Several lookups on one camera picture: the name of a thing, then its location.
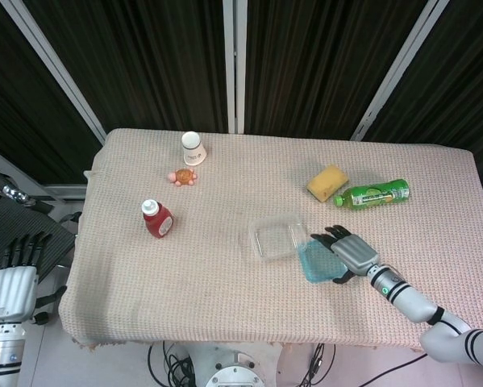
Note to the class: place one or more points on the left silver-black robot hand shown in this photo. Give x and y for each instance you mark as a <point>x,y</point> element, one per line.
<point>13,292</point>

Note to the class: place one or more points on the right silver-black robot hand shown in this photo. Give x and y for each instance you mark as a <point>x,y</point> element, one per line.
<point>354,252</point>

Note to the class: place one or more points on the blue translucent plastic lid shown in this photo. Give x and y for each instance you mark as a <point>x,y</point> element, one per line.
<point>319,264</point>

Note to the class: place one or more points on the clear plastic food container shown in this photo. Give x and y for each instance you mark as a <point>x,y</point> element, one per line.
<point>273,238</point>

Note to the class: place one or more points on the grey round robot base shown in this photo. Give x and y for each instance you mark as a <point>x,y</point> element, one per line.
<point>235,369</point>

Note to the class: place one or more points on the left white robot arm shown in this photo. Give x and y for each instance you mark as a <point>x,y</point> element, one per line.
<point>3,350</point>

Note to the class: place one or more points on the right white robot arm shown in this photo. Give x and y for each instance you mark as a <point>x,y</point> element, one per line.
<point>410,300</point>

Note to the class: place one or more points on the green plastic drink bottle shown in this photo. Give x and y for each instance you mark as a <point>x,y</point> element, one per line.
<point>374,195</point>

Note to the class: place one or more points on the black mesh chair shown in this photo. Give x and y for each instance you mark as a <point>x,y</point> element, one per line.
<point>23,221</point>

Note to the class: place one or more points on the yellow sponge with dark pad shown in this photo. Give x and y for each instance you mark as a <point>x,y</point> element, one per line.
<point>326,181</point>

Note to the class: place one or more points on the black bar with chrome joint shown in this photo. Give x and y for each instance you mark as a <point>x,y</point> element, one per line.
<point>17,193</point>

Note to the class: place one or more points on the red ketchup squeeze bottle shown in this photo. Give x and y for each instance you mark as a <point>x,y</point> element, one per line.
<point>158,221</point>

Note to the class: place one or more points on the pink waffle-weave tablecloth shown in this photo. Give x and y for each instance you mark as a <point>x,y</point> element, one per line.
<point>184,282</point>

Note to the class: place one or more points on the dark corrugated screen panel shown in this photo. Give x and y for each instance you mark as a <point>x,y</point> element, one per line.
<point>19,113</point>
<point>144,60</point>
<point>317,64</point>
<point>459,88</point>

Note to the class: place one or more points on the pink orange turtle toy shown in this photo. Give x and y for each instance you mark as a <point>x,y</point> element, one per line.
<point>182,176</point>

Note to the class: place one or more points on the white upturned paper cup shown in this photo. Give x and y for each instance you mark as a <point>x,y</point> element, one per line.
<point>192,149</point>

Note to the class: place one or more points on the grey metal frame rail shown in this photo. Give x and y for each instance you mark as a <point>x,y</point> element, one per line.
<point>59,192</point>

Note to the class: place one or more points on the white screen frame post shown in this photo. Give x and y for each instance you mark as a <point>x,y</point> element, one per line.
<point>55,68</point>
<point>398,72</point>
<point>234,64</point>

